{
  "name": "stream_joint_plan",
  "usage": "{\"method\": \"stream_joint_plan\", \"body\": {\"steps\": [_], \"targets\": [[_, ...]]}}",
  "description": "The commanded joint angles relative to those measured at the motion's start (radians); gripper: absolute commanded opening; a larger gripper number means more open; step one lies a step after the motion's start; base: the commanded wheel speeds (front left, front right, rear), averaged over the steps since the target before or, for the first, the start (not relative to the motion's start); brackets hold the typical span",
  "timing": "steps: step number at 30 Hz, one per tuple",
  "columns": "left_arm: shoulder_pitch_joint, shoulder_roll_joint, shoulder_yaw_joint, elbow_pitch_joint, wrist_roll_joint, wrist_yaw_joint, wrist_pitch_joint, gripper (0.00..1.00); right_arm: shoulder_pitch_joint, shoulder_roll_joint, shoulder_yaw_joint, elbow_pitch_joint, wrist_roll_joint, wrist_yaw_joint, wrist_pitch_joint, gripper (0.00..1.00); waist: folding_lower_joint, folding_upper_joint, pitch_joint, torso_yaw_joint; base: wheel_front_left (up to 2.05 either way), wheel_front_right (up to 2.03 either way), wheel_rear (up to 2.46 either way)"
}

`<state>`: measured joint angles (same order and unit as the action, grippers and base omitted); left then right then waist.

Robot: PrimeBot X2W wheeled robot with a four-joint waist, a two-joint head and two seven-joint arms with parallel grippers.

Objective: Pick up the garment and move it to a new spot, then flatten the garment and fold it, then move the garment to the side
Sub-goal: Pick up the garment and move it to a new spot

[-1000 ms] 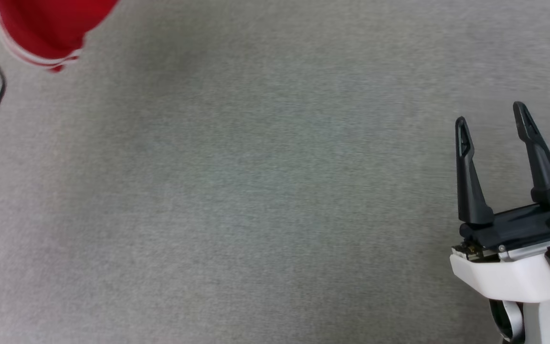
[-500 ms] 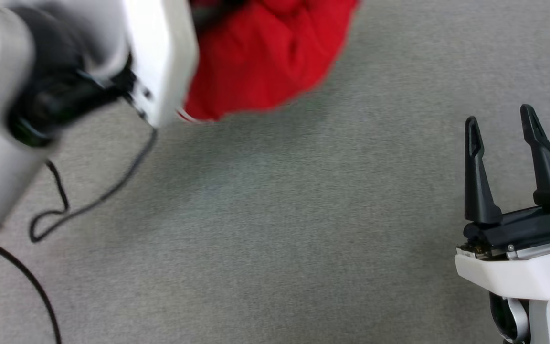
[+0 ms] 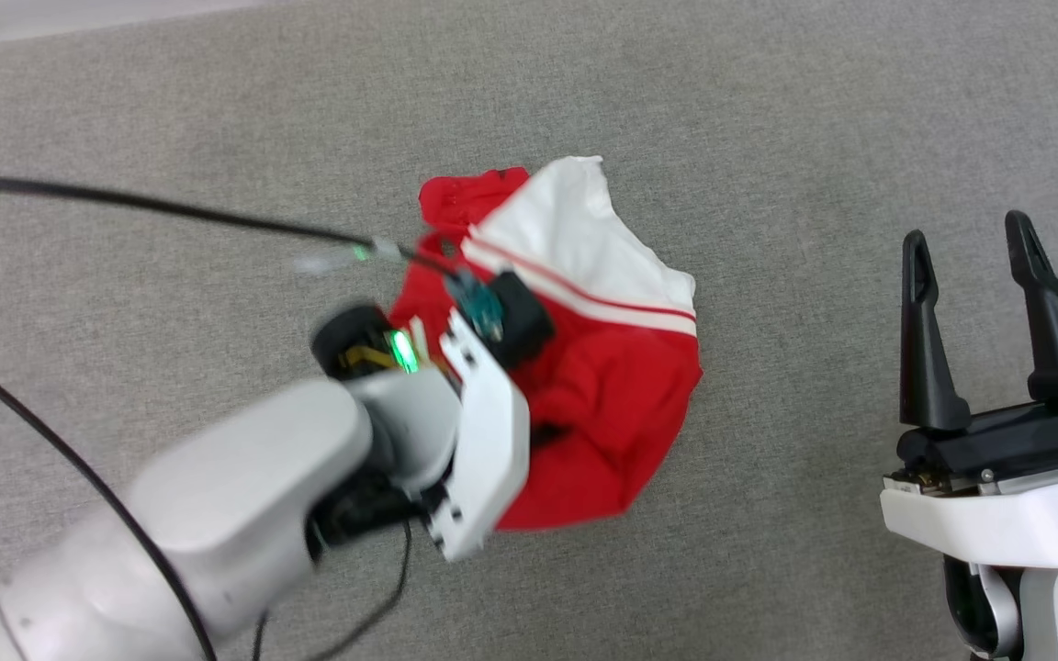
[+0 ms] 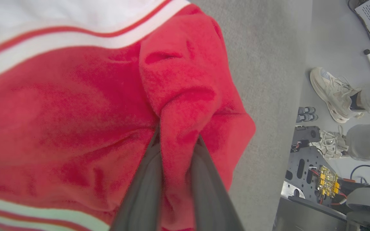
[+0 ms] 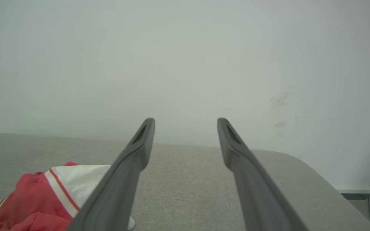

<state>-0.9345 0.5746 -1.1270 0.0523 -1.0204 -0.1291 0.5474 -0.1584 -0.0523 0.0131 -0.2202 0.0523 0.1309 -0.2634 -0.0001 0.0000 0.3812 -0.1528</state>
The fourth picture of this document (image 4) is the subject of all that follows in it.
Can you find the red white-striped jersey garment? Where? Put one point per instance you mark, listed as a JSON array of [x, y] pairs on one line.
[[75, 112]]

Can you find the yellow connector block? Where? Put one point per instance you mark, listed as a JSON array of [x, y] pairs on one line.
[[328, 181]]

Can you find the grey robot base cover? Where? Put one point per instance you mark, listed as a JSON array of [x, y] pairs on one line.
[[307, 216]]

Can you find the grey fabric sofa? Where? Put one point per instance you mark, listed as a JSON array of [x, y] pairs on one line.
[[265, 80]]

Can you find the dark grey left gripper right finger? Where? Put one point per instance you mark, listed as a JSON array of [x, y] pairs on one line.
[[212, 199]]

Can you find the beige sneaker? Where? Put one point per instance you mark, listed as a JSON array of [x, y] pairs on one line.
[[332, 93], [331, 144]]

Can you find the grey caster wheel pair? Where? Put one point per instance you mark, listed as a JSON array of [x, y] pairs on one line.
[[306, 114]]

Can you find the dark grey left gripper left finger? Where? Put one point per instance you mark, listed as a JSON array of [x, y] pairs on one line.
[[146, 192]]

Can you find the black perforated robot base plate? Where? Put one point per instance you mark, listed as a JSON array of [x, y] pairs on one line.
[[302, 160]]

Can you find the grey rounded robot waist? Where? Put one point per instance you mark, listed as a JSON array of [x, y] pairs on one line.
[[369, 202]]

